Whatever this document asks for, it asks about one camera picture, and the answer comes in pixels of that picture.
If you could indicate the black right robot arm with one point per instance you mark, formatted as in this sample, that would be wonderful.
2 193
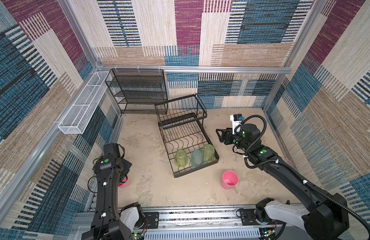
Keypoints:
324 216

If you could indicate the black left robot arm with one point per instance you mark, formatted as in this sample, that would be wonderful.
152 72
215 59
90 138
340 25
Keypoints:
109 170

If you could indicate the white wire wall basket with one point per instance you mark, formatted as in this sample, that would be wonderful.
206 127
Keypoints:
82 110

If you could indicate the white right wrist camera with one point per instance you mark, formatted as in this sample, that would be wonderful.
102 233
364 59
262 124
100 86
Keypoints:
236 120

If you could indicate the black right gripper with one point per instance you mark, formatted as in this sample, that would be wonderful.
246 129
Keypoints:
227 133

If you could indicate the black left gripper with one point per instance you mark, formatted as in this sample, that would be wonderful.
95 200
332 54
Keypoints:
126 164

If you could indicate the teal translucent cup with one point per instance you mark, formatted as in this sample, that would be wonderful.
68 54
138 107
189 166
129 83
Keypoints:
197 158

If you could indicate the bright green translucent cup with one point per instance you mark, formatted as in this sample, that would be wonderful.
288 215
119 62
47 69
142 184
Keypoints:
209 153

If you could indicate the pink cup edge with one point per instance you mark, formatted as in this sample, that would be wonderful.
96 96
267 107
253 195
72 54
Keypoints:
124 183

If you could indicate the black wire dish rack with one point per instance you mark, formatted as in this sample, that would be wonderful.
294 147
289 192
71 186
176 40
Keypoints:
181 125

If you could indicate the opaque pink cup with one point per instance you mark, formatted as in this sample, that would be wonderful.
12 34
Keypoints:
229 180

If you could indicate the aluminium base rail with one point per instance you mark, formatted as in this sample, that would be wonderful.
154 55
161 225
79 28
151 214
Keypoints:
212 223

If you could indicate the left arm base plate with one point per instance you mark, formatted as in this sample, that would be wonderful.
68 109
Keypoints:
148 220

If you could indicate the black mesh shelf unit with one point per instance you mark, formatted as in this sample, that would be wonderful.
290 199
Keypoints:
136 91

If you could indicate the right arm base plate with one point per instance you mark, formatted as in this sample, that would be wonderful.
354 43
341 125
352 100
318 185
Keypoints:
250 217

